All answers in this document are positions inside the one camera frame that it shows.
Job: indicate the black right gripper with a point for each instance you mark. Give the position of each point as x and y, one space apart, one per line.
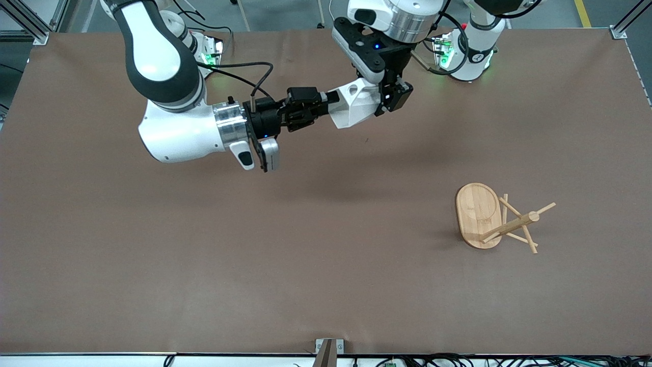
263 120

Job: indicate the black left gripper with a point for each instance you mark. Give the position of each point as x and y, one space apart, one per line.
391 65

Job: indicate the white faceted cup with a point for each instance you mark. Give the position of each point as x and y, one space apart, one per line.
354 104

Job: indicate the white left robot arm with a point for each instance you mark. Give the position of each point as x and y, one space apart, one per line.
479 51

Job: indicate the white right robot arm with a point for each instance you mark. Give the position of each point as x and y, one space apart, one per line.
163 66

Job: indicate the wooden cup rack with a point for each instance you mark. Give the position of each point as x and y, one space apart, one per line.
479 211

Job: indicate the brown table cover sheet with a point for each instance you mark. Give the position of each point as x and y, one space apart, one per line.
305 229

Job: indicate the aluminium frame post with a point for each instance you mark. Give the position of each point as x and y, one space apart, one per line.
621 28
28 23

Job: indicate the metal bracket with dark post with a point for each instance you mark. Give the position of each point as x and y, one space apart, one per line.
326 351

